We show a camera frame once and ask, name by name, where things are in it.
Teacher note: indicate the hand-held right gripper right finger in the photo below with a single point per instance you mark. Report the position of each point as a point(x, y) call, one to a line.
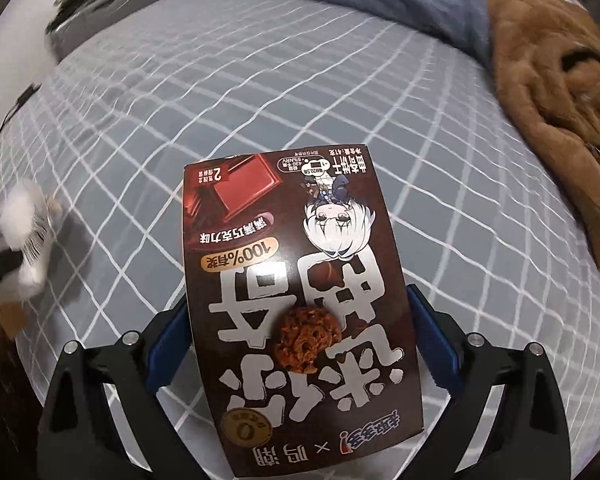
point(432, 330)

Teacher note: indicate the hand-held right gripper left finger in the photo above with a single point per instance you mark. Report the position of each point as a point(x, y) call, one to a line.
point(165, 360)

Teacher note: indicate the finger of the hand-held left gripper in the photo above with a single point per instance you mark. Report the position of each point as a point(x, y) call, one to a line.
point(0, 266)

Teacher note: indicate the cream paper bag with twine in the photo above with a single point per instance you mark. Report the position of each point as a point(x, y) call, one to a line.
point(25, 240)

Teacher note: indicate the brown snack box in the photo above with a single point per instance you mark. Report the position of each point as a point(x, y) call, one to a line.
point(290, 240)

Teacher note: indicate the grey suitcase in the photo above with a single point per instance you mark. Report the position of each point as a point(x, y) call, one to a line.
point(90, 25)

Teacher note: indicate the bed with grey checked sheet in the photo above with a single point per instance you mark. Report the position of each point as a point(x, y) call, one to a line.
point(230, 85)

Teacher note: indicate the brown fleece blanket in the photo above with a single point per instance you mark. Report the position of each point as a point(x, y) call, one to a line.
point(530, 60)

